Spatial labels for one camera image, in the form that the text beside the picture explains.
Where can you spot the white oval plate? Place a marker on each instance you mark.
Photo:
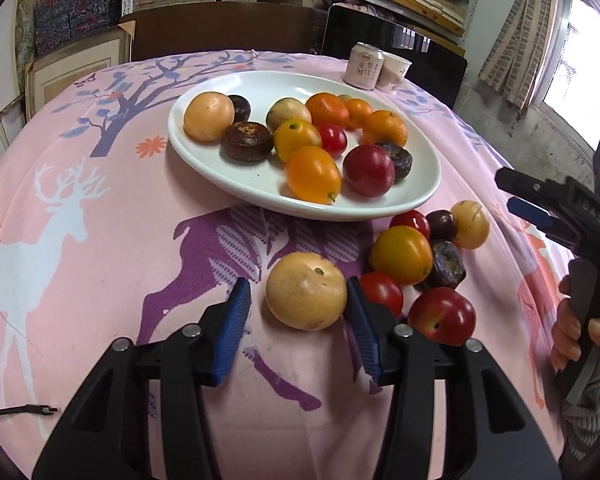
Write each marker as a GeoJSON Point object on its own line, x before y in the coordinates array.
{"type": "Point", "coordinates": [260, 185]}

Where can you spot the large dark water chestnut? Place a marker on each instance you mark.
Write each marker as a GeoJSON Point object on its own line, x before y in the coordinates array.
{"type": "Point", "coordinates": [246, 141]}

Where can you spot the beige checked curtain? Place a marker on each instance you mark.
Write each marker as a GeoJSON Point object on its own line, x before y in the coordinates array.
{"type": "Point", "coordinates": [525, 40]}

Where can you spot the person's right forearm grey sleeve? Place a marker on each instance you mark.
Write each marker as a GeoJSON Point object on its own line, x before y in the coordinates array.
{"type": "Point", "coordinates": [595, 410]}

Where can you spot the shiny oval orange fruit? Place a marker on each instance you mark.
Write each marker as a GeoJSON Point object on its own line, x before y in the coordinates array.
{"type": "Point", "coordinates": [313, 174]}

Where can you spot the pink deer print tablecloth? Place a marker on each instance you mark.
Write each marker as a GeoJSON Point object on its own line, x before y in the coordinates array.
{"type": "Point", "coordinates": [105, 260]}

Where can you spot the yellow orange round fruit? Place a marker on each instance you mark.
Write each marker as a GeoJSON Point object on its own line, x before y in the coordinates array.
{"type": "Point", "coordinates": [297, 139]}

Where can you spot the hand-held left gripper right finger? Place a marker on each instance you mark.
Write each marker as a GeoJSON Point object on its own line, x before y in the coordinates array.
{"type": "Point", "coordinates": [362, 330]}

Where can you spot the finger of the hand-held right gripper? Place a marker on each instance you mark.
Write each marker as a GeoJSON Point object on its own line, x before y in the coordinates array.
{"type": "Point", "coordinates": [530, 185]}
{"type": "Point", "coordinates": [530, 210]}

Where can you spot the cardboard framed panel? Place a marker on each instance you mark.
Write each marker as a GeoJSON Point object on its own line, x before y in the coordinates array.
{"type": "Point", "coordinates": [70, 75]}

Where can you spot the black glossy panel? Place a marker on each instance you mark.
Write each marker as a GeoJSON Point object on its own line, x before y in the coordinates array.
{"type": "Point", "coordinates": [435, 80]}

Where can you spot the small orange kumquat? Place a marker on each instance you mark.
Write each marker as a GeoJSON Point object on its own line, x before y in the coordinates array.
{"type": "Point", "coordinates": [358, 111]}

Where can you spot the person's right hand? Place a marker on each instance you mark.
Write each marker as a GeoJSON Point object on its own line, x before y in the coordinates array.
{"type": "Point", "coordinates": [565, 335]}

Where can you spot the white metal shelf rack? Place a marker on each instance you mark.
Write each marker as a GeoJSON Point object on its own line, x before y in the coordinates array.
{"type": "Point", "coordinates": [470, 5]}

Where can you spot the white beverage can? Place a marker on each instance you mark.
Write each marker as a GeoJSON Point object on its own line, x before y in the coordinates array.
{"type": "Point", "coordinates": [362, 67]}

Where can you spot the pale yellow round fruit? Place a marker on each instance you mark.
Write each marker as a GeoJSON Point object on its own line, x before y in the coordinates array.
{"type": "Point", "coordinates": [471, 224]}

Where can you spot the orange fruit with green stem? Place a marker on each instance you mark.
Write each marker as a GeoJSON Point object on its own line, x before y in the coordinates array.
{"type": "Point", "coordinates": [401, 255]}

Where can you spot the window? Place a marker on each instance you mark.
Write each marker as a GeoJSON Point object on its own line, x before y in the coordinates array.
{"type": "Point", "coordinates": [585, 60]}

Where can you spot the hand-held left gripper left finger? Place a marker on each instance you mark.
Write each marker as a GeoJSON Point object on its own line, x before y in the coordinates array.
{"type": "Point", "coordinates": [232, 330]}

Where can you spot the brown wooden chair back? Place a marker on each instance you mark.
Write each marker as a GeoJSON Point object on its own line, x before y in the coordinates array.
{"type": "Point", "coordinates": [220, 30]}

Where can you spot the stack of blue patterned boxes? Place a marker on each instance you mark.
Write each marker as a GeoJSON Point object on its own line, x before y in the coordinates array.
{"type": "Point", "coordinates": [75, 15]}

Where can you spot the white paper cup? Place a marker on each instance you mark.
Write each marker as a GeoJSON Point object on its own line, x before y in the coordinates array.
{"type": "Point", "coordinates": [396, 72]}

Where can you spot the small red cherry tomato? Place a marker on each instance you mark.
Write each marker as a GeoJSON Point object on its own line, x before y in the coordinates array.
{"type": "Point", "coordinates": [410, 221]}
{"type": "Point", "coordinates": [332, 139]}

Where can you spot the yellow green round fruit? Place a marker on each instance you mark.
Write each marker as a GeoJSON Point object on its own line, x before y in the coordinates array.
{"type": "Point", "coordinates": [287, 111]}

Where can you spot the white door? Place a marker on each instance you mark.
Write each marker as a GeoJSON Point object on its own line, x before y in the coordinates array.
{"type": "Point", "coordinates": [5, 60]}

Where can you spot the large red tomato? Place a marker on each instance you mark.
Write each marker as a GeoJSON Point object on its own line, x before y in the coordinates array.
{"type": "Point", "coordinates": [368, 170]}

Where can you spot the dark purple round fruit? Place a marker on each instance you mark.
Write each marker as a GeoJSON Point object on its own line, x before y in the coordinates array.
{"type": "Point", "coordinates": [441, 224]}

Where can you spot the small dark water chestnut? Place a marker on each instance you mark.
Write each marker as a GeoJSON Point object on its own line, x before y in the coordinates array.
{"type": "Point", "coordinates": [240, 106]}

